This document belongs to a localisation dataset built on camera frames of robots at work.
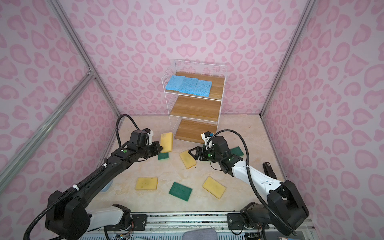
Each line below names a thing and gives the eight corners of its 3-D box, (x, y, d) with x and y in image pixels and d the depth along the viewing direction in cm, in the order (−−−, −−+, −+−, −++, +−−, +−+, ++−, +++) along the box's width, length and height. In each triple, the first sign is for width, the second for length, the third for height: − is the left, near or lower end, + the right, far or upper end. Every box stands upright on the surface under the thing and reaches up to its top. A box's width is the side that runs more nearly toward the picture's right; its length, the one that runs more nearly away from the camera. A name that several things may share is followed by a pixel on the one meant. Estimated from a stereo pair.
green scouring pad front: (169, 194, 84) (168, 193, 82) (174, 182, 88) (173, 181, 86) (187, 201, 81) (187, 200, 80) (192, 189, 85) (192, 188, 84)
